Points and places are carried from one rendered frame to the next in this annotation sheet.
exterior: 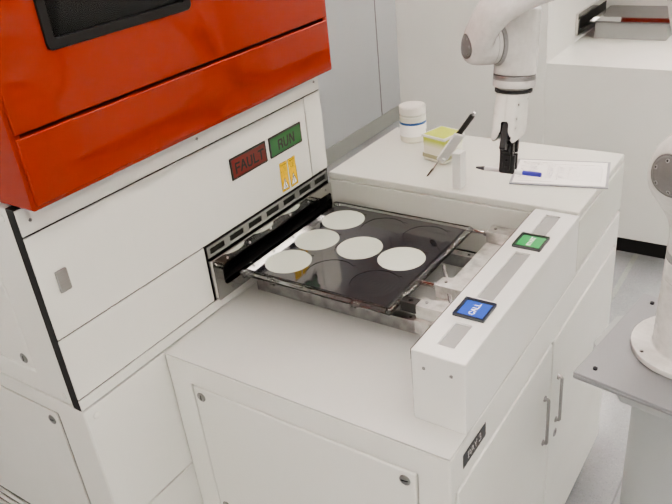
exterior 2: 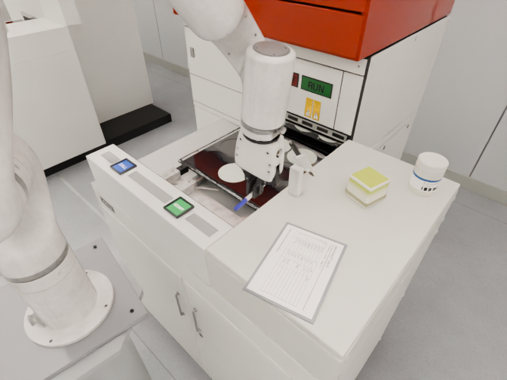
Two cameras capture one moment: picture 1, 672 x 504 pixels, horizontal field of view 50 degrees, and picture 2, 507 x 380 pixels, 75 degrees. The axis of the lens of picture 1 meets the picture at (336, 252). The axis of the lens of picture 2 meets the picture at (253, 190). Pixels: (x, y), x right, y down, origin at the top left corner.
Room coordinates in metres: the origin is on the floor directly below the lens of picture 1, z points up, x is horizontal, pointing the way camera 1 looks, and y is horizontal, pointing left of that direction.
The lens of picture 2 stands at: (1.47, -0.96, 1.53)
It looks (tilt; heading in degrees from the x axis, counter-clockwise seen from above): 40 degrees down; 96
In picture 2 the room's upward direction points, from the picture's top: straight up
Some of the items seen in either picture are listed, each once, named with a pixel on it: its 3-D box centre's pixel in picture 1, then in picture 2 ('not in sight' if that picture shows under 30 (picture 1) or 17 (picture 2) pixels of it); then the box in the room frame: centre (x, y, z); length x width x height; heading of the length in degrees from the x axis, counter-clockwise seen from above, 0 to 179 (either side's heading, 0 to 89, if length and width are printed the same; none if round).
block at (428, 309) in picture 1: (439, 311); (167, 177); (1.12, -0.18, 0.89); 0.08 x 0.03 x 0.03; 53
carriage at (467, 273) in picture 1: (474, 284); (201, 207); (1.24, -0.27, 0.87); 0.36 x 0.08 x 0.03; 143
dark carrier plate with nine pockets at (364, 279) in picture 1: (357, 249); (256, 158); (1.39, -0.05, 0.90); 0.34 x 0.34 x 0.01; 53
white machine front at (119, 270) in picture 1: (211, 217); (258, 87); (1.37, 0.25, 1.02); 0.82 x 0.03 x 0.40; 143
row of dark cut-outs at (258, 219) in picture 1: (271, 210); (293, 117); (1.50, 0.13, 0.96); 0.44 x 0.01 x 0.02; 143
